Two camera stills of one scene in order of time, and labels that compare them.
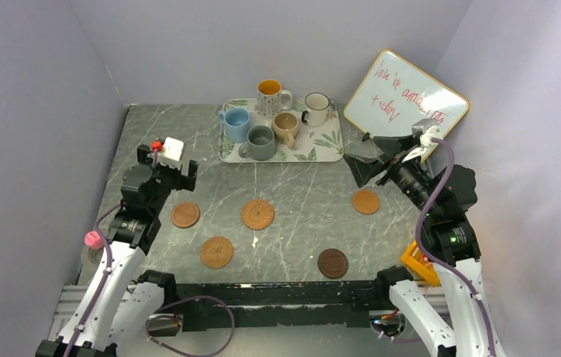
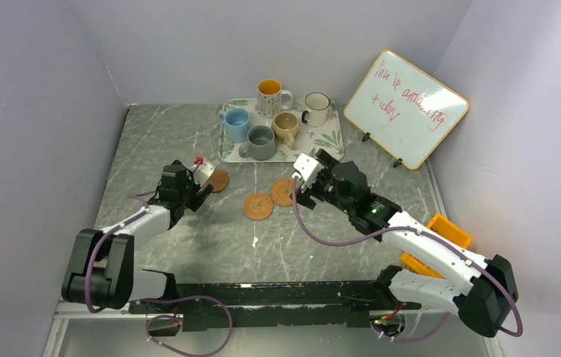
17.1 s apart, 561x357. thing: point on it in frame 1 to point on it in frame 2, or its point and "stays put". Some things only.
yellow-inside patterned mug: (271, 99) stays put
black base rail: (201, 306) stays put
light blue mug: (237, 123) stays put
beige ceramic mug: (286, 127) stays put
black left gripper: (181, 181) to (207, 190)
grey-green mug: (260, 145) stays put
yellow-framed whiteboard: (396, 92) stays put
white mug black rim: (318, 105) stays put
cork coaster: (257, 214) to (281, 190)
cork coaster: (185, 215) to (219, 180)
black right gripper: (392, 146) to (303, 197)
